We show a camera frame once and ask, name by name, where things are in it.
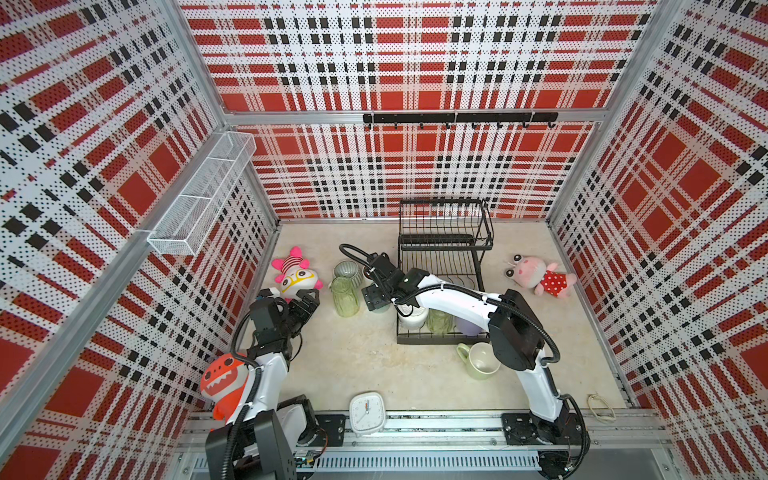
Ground white square alarm clock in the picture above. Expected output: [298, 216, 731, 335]
[349, 391, 387, 436]

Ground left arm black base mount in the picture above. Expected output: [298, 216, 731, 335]
[298, 414, 347, 447]

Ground green transparent glass mug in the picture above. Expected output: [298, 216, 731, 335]
[425, 309, 455, 336]

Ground tall green glass cup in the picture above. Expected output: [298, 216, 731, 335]
[331, 276, 359, 318]

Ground teal textured plastic cup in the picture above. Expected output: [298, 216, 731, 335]
[367, 302, 391, 314]

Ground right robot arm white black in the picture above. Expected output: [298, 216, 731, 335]
[349, 247, 591, 452]

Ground white ceramic mug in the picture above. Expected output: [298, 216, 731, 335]
[396, 305, 430, 330]

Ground black wire dish rack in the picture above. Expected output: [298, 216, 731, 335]
[396, 198, 494, 345]

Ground pink white owl plush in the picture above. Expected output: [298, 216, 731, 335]
[271, 246, 324, 300]

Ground white wire wall basket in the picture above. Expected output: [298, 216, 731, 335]
[148, 131, 255, 256]

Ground beige rubber band loop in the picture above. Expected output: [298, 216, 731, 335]
[586, 393, 617, 424]

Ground lilac plastic cup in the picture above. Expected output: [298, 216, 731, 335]
[455, 318, 487, 337]

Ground ribbed grey-green cup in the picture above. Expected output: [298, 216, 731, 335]
[333, 260, 363, 289]

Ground red monster plush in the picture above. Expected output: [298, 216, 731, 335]
[200, 353, 248, 421]

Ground pink pig plush red dress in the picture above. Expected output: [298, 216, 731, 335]
[504, 254, 578, 299]

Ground black wall hook rail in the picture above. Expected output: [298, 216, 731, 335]
[362, 111, 559, 126]

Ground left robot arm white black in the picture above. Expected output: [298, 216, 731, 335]
[200, 288, 322, 479]

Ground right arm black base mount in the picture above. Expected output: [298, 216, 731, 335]
[501, 412, 591, 448]

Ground light green ceramic mug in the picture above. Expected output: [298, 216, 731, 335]
[456, 342, 501, 380]

